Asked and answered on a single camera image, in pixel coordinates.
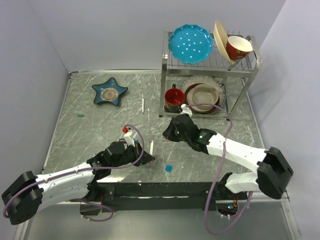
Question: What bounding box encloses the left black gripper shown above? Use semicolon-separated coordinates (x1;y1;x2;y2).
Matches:
110;141;155;169

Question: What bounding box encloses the white pen red tip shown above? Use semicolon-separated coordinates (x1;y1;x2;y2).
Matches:
149;140;154;157

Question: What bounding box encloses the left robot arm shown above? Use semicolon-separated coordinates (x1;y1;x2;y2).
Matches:
1;141;155;225

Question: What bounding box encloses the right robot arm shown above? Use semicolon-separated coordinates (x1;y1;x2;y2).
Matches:
162;113;294;200

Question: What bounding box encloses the blue pen cap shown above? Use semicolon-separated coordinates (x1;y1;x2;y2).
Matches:
164;164;173;173

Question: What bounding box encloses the white pen green tip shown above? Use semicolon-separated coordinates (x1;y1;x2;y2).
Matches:
141;97;145;114

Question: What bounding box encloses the red and black mug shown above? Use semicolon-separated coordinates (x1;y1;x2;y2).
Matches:
164;83;185;113

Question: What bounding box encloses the beige bowl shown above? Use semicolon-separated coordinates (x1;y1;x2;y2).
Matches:
191;84;219;111

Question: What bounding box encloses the black base bar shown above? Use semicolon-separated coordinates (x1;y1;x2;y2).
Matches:
79;181;241;217

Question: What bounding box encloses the metal dish rack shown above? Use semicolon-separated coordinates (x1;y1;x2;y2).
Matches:
158;31;262;118

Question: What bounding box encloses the blue star shaped dish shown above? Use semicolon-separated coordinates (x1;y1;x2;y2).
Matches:
91;77;128;106

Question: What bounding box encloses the blue polka dot plate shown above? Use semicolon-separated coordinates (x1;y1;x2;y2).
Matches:
168;24;213;65

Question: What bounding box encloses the cream plate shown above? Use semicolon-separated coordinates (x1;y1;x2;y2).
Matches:
213;20;236;65

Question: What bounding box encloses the red bowl white inside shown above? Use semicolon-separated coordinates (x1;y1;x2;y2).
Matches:
226;35;253;61

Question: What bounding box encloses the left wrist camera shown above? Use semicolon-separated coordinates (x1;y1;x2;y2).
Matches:
122;127;138;146

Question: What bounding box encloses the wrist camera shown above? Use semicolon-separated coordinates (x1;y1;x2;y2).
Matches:
122;127;138;146
180;104;193;118

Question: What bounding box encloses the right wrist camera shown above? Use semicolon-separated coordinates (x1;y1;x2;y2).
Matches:
180;104;193;118

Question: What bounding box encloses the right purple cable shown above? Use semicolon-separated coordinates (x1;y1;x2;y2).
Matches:
186;103;254;236

